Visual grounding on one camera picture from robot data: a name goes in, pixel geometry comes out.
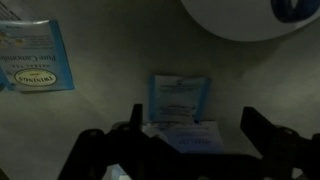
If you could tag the blue Twinings tea sachet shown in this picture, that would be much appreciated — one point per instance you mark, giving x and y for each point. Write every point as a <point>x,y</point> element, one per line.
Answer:
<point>33,57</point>

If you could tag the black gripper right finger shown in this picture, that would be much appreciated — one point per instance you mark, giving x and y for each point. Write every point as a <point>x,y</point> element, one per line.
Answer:
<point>257,129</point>

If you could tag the small blue tea sachet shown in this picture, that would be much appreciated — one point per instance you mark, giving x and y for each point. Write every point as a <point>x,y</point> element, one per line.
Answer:
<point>177,98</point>

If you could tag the white plate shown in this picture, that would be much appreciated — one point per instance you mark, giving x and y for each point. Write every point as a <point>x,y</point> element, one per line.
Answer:
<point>241,20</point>

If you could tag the blue tea bag box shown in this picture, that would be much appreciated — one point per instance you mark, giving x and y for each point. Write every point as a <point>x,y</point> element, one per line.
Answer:
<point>198,137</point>

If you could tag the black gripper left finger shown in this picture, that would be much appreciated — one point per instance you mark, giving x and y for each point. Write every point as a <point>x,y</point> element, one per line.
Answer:
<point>136,118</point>

